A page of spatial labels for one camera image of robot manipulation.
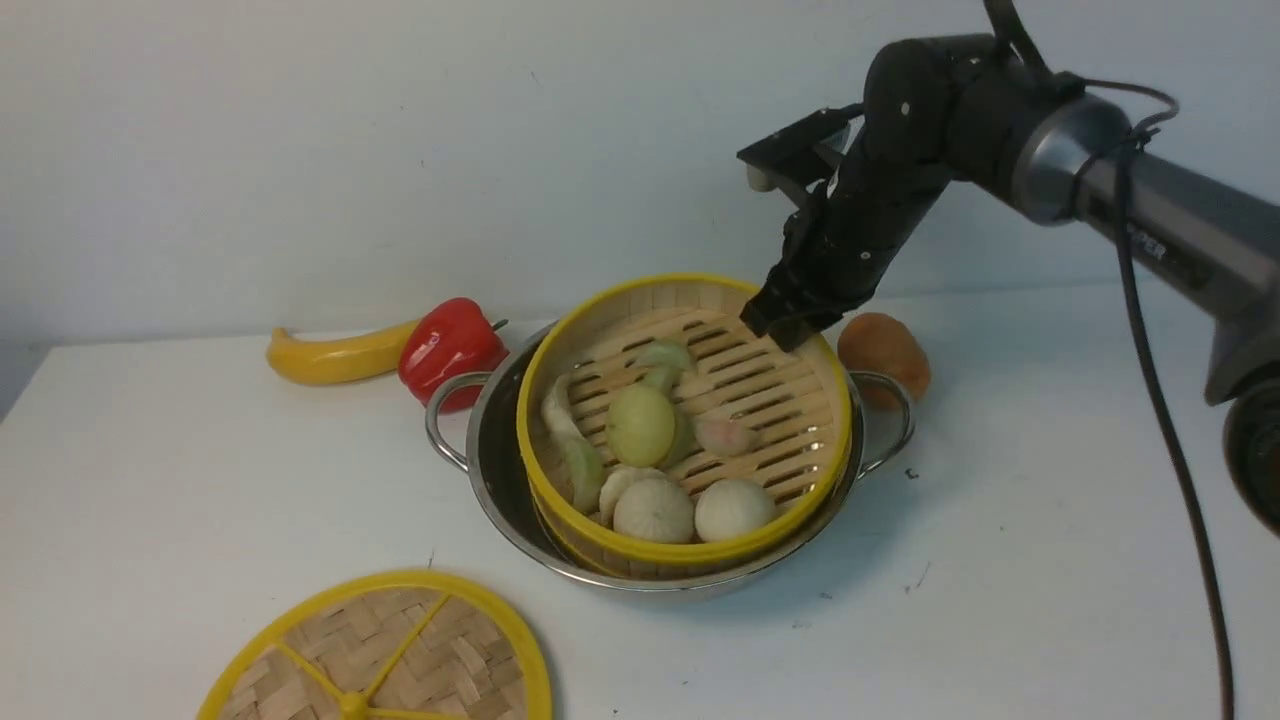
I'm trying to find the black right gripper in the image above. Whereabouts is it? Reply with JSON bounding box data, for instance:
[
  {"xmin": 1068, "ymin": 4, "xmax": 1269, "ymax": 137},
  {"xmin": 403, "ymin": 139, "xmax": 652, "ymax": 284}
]
[{"xmin": 740, "ymin": 150, "xmax": 951, "ymax": 354}]

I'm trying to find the yellow bamboo steamer basket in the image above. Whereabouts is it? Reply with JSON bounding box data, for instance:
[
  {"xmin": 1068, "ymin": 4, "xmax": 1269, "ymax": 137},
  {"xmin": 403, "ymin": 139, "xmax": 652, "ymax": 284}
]
[{"xmin": 515, "ymin": 273, "xmax": 861, "ymax": 580}]

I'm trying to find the yellow woven steamer lid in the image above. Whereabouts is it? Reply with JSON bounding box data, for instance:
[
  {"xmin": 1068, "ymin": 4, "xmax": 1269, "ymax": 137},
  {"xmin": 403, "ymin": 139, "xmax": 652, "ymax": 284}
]
[{"xmin": 198, "ymin": 569, "xmax": 556, "ymax": 719}]

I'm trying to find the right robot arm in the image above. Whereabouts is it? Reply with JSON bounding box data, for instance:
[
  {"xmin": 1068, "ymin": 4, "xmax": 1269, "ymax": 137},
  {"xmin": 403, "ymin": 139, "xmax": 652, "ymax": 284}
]
[{"xmin": 739, "ymin": 35, "xmax": 1279, "ymax": 530}]

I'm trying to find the stainless steel pot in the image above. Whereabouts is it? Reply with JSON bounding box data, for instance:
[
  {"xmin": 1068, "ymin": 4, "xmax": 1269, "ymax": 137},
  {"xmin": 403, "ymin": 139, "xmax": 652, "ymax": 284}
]
[{"xmin": 425, "ymin": 324, "xmax": 916, "ymax": 605}]

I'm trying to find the brown toy potato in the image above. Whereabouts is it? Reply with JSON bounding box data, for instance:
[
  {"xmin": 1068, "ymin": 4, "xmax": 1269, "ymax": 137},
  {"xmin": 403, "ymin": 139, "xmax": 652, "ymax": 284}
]
[{"xmin": 836, "ymin": 313, "xmax": 932, "ymax": 402}]

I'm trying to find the pink dumpling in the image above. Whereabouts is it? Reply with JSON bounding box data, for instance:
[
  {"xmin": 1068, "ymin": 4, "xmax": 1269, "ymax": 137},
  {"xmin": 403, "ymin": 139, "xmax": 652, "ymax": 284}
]
[{"xmin": 694, "ymin": 416, "xmax": 759, "ymax": 457}]

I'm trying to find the yellow-green round bun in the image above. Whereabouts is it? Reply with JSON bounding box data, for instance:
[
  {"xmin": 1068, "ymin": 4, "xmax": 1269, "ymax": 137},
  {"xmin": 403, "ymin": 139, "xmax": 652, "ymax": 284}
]
[{"xmin": 605, "ymin": 384, "xmax": 676, "ymax": 468}]

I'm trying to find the white round bun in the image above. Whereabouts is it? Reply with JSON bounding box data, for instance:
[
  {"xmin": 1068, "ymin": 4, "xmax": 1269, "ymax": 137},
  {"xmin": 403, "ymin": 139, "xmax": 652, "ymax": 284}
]
[{"xmin": 694, "ymin": 479, "xmax": 778, "ymax": 543}]

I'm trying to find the white pleated bun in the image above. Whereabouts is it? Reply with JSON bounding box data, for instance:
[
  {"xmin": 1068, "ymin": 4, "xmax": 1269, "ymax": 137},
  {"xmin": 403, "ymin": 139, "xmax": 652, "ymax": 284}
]
[{"xmin": 599, "ymin": 466, "xmax": 695, "ymax": 544}]

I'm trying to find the pale green dumpling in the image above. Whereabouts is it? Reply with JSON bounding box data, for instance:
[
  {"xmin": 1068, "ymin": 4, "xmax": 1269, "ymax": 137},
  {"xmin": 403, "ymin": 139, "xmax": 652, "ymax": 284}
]
[{"xmin": 540, "ymin": 373, "xmax": 582, "ymax": 441}]

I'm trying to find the red toy bell pepper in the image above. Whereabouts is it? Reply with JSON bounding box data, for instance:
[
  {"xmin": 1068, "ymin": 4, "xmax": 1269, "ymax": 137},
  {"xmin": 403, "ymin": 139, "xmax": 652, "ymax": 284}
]
[{"xmin": 397, "ymin": 297, "xmax": 509, "ymax": 405}]

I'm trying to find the yellow toy banana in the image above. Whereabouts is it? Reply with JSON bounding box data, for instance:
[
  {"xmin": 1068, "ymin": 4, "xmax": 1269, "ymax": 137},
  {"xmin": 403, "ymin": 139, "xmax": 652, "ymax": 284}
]
[{"xmin": 265, "ymin": 320, "xmax": 419, "ymax": 387}]

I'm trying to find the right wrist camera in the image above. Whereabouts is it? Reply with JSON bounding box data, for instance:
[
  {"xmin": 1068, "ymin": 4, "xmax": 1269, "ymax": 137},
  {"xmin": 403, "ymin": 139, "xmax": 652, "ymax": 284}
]
[{"xmin": 737, "ymin": 102, "xmax": 863, "ymax": 208}]

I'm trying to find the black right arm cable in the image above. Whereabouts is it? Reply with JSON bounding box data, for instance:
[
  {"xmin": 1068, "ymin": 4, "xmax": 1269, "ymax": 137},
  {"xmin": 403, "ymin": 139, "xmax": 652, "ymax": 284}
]
[{"xmin": 983, "ymin": 0, "xmax": 1235, "ymax": 720}]

